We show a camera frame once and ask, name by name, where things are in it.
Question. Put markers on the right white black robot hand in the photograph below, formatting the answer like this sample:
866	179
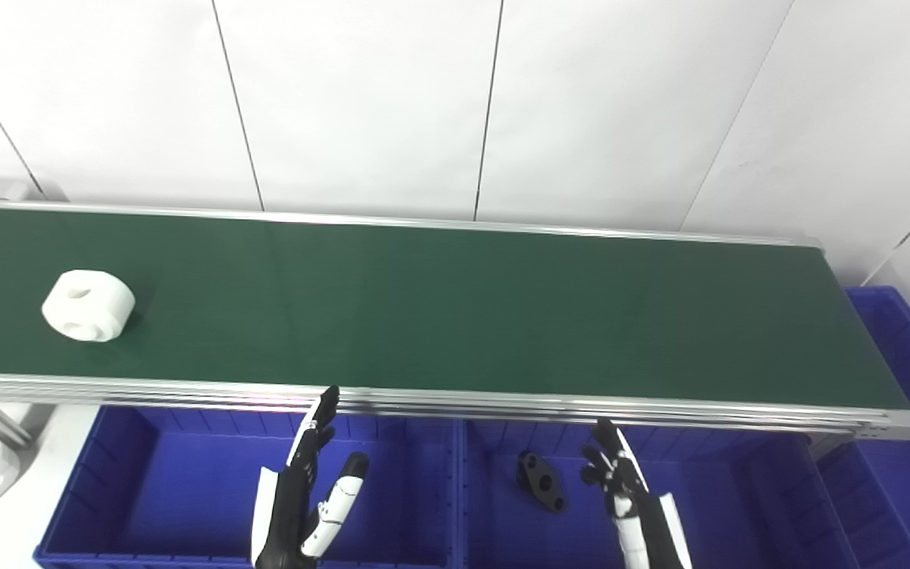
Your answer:
637	514

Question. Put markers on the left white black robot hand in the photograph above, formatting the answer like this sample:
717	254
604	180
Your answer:
289	506

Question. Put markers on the white round part with holes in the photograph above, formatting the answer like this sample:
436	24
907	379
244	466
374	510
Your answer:
88	304

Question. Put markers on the black flange part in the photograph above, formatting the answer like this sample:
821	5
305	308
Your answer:
542	482

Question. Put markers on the blue bin holding black part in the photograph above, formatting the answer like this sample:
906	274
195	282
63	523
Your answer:
739	506

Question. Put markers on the empty blue plastic bin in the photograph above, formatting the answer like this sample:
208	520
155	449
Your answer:
186	490

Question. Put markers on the green conveyor belt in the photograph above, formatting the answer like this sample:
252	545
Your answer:
455	308

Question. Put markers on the blue plastic bin at conveyor end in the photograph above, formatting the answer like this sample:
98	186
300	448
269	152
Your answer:
909	490

